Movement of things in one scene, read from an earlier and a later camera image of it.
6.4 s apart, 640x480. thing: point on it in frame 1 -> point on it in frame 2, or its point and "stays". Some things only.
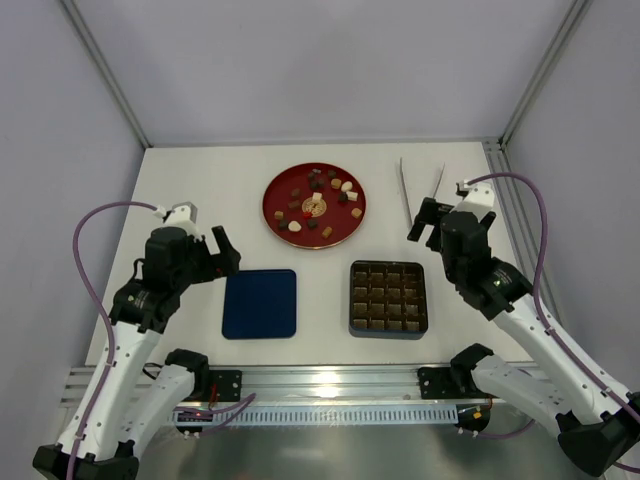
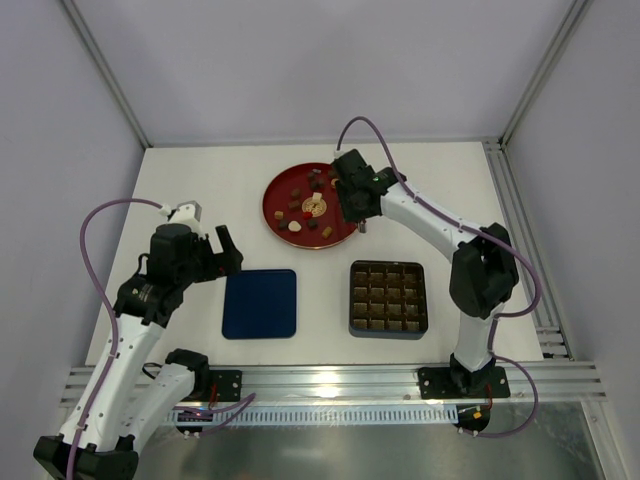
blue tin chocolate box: [388, 300] stays
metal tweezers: [405, 188] -> [363, 227]
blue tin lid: [260, 304] stays
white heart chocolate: [294, 226] stays
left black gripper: [214, 260] stays
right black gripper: [430, 220] -> [357, 211]
